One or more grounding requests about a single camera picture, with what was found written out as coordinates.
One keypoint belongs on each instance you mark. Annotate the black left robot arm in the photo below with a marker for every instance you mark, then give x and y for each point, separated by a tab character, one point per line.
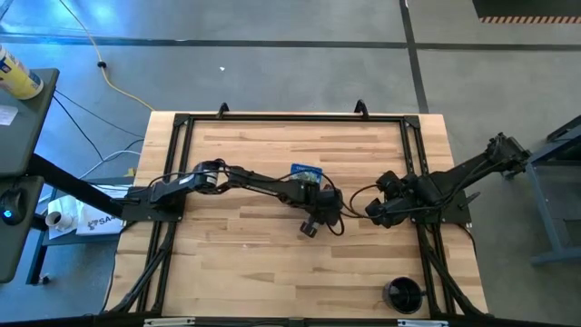
254	181

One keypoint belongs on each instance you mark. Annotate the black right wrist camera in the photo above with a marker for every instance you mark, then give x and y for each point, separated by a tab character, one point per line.
390	184

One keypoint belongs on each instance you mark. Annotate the white paper slip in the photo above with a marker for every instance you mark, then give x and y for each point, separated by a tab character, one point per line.
6	115

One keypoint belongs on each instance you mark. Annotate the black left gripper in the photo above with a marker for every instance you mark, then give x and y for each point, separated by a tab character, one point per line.
329	204

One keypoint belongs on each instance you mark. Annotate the grey desk tray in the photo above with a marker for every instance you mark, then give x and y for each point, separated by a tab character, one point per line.
13	254

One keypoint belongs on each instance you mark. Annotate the green white Truvia packet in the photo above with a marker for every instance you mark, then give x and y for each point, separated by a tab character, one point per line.
308	175

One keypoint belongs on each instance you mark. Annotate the white pipe fitting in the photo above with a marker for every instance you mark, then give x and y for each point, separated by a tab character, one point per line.
56	220

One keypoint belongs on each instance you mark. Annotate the black cup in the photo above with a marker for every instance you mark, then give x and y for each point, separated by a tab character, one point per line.
403	295

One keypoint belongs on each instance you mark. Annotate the black computer mouse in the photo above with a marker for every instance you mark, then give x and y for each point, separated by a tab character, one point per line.
12	204

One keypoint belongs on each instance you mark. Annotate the black desk support beam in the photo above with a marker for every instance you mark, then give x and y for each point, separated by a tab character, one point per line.
72	184

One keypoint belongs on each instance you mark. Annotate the black aluminium table frame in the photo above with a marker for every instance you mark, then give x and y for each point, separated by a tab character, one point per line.
295	118

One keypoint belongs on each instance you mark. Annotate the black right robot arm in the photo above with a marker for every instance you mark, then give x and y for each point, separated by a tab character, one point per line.
472	168

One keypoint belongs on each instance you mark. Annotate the blue grey metal cart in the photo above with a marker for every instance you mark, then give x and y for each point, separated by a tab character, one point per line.
541	204

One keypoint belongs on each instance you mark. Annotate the blue plastic basket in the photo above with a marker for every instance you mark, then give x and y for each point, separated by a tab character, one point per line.
297	169

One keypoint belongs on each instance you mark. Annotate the black mat with hazard stripe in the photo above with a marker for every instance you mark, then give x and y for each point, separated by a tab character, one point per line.
522	8

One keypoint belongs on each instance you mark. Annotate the black frame bracket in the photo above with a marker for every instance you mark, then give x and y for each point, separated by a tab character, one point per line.
223	110
361	109

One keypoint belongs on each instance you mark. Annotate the white printed paper bag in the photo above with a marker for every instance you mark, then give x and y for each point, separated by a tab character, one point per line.
97	224

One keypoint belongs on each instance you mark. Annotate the grey side desk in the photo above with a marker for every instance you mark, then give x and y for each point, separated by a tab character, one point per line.
27	136

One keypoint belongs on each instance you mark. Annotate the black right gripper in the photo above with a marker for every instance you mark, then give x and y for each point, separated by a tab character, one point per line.
403	210

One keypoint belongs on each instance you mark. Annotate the yellow wipes canister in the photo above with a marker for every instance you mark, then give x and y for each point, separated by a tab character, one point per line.
18	77

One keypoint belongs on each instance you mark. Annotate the silver table clamp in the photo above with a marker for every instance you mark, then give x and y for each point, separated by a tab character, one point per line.
168	322
422	323

